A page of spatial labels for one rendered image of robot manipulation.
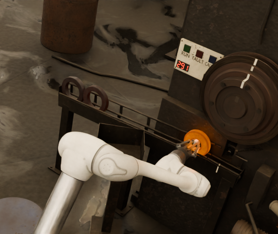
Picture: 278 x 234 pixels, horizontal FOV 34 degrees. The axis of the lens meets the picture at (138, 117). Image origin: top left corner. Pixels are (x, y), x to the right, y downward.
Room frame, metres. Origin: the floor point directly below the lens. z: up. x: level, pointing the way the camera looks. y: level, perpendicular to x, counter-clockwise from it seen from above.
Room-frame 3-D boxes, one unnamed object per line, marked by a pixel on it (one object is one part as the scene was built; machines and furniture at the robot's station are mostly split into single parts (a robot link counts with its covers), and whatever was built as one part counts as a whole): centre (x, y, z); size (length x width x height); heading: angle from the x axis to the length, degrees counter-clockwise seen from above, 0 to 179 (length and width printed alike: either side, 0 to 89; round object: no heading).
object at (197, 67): (2.32, -0.25, 1.15); 0.26 x 0.02 x 0.18; 61
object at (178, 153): (1.94, -0.24, 0.75); 0.09 x 0.06 x 0.09; 61
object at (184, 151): (2.00, -0.27, 0.76); 0.09 x 0.08 x 0.07; 151
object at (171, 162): (1.84, -0.20, 0.75); 0.16 x 0.13 x 0.11; 151
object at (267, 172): (1.96, -0.71, 0.68); 0.11 x 0.08 x 0.24; 151
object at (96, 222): (2.09, 0.07, 0.36); 0.26 x 0.20 x 0.72; 96
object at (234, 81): (1.98, -0.45, 1.11); 0.28 x 0.06 x 0.28; 61
